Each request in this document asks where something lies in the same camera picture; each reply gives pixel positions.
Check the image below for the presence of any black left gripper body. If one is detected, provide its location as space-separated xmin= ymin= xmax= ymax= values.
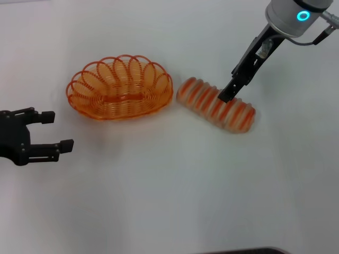
xmin=0 ymin=110 xmax=32 ymax=166

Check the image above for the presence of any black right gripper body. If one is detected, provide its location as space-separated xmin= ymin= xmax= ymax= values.
xmin=231 ymin=23 xmax=286 ymax=86

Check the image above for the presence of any orange striped toy bread loaf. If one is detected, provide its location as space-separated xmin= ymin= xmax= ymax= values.
xmin=176 ymin=76 xmax=257 ymax=134

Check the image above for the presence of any orange woven plastic basket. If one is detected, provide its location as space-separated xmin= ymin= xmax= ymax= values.
xmin=66 ymin=55 xmax=174 ymax=121

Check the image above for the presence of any dark rounded robot base edge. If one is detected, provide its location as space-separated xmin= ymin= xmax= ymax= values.
xmin=203 ymin=246 xmax=289 ymax=254

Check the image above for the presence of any small silver gripper plug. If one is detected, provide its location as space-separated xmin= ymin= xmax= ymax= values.
xmin=258 ymin=39 xmax=274 ymax=58

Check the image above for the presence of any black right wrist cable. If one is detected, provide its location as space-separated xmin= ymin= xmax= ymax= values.
xmin=284 ymin=25 xmax=332 ymax=46

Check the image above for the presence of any silver cable connector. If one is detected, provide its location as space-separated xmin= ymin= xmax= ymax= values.
xmin=320 ymin=10 xmax=339 ymax=27

